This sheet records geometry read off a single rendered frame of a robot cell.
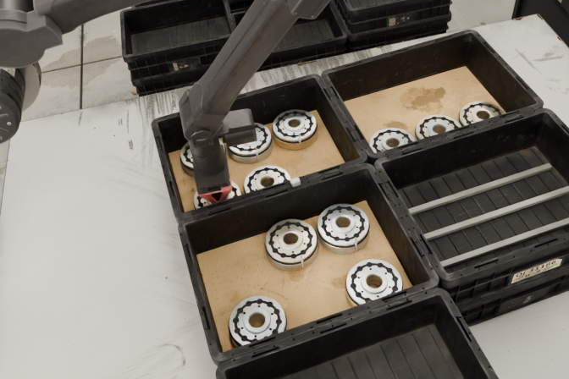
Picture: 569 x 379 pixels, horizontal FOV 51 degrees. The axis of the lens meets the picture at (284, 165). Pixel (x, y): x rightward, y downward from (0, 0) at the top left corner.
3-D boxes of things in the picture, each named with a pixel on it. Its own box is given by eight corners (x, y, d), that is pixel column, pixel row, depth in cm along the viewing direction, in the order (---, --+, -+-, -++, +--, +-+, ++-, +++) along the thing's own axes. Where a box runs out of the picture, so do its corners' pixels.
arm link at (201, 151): (182, 117, 111) (185, 138, 108) (218, 109, 112) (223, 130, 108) (190, 142, 116) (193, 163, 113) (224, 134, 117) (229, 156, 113)
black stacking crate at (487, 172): (437, 316, 109) (444, 284, 101) (371, 198, 129) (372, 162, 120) (625, 249, 115) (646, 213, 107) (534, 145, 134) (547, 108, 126)
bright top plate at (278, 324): (233, 354, 103) (232, 354, 103) (226, 303, 110) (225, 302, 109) (290, 343, 104) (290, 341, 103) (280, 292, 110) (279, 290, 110)
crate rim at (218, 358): (215, 370, 96) (212, 365, 94) (178, 228, 116) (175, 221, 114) (442, 291, 102) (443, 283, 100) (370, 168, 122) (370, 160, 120)
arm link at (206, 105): (290, -87, 77) (312, -24, 72) (327, -76, 80) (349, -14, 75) (171, 99, 108) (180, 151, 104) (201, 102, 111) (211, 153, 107)
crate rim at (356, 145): (178, 228, 116) (175, 221, 114) (151, 127, 135) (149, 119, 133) (370, 168, 122) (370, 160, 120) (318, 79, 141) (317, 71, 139)
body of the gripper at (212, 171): (223, 150, 123) (218, 124, 118) (231, 187, 117) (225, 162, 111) (192, 156, 123) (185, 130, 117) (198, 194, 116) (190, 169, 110)
